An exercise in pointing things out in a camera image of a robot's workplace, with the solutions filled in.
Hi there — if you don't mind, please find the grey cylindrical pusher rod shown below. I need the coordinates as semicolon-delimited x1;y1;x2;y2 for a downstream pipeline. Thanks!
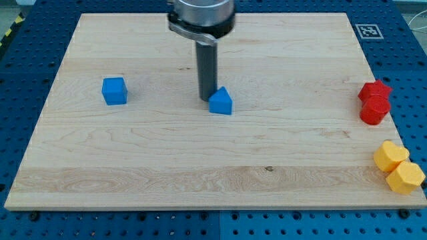
195;42;218;102

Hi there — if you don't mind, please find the blue triangle block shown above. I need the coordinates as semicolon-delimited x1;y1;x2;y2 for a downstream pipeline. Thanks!
209;86;233;115

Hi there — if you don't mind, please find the blue cube block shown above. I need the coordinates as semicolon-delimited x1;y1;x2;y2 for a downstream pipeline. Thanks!
101;77;127;105

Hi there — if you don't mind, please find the light wooden board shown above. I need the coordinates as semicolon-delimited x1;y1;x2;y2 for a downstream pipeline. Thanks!
5;13;426;211

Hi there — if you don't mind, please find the white fiducial marker tag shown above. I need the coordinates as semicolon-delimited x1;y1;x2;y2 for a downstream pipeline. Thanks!
355;24;384;39

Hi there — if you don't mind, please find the red star block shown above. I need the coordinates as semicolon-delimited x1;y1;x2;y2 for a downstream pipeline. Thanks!
358;79;393;102

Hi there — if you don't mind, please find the red cylinder block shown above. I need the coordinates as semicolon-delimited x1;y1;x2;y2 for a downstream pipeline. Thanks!
359;96;391;125

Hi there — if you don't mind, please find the yellow heart block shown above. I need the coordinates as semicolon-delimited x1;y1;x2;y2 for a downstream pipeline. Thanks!
373;140;410;172

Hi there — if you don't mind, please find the yellow hexagon block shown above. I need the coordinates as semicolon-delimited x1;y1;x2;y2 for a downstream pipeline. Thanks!
386;161;426;195

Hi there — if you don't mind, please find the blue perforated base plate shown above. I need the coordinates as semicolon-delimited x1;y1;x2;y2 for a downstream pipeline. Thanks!
1;0;426;239

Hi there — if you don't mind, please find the white cable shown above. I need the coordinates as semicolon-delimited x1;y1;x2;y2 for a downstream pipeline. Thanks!
407;9;427;34

